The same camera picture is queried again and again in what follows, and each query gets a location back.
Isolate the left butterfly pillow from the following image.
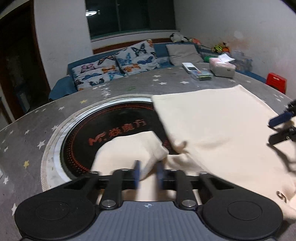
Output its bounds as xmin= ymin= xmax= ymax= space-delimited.
xmin=71 ymin=55 xmax=123 ymax=91

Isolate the white tissue box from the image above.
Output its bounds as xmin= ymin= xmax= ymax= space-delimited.
xmin=209 ymin=53 xmax=236 ymax=78

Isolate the yellow orange toy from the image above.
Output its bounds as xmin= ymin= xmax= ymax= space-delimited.
xmin=211 ymin=42 xmax=231 ymax=53

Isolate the butterfly pillow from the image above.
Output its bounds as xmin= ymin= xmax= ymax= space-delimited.
xmin=115 ymin=39 xmax=160 ymax=75
xmin=71 ymin=55 xmax=123 ymax=91

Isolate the red plastic stool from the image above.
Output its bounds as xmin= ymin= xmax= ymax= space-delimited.
xmin=266 ymin=72 xmax=287 ymax=94

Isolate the cream sweatshirt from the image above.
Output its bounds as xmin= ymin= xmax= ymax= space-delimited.
xmin=92 ymin=85 xmax=295 ymax=223

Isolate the dark green window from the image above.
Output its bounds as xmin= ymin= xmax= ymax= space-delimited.
xmin=85 ymin=0 xmax=176 ymax=39

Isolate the clear storage box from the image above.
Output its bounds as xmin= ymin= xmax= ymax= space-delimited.
xmin=231 ymin=50 xmax=253 ymax=72

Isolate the black white plush toy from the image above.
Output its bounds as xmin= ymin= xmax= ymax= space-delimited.
xmin=170 ymin=33 xmax=192 ymax=43

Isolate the grey star tablecloth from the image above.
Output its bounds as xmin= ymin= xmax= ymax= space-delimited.
xmin=1 ymin=67 xmax=291 ymax=240

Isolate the grey cushion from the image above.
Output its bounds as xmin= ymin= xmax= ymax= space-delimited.
xmin=166 ymin=44 xmax=204 ymax=66

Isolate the right butterfly pillow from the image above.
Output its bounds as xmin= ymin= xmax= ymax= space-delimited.
xmin=115 ymin=39 xmax=160 ymax=75

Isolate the black induction cooktop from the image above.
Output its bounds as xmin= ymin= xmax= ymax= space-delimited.
xmin=61 ymin=101 xmax=179 ymax=181

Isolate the blue corner sofa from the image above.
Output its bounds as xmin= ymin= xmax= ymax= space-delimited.
xmin=48 ymin=42 xmax=267 ymax=101

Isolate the dark wooden door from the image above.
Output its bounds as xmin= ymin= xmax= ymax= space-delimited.
xmin=1 ymin=1 xmax=50 ymax=120

